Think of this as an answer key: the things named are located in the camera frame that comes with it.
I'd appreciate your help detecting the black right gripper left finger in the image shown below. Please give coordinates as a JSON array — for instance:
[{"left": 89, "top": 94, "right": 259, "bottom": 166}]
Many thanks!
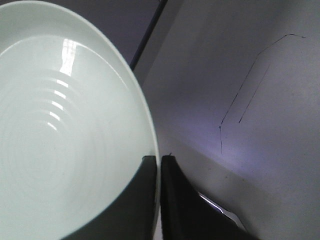
[{"left": 64, "top": 155, "right": 157, "bottom": 240}]

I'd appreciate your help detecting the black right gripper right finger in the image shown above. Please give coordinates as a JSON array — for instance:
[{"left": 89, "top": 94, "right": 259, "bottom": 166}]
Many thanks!
[{"left": 160, "top": 155, "right": 256, "bottom": 240}]

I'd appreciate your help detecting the light green round plate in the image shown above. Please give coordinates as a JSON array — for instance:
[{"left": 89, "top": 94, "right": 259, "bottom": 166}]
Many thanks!
[{"left": 0, "top": 0, "right": 159, "bottom": 240}]

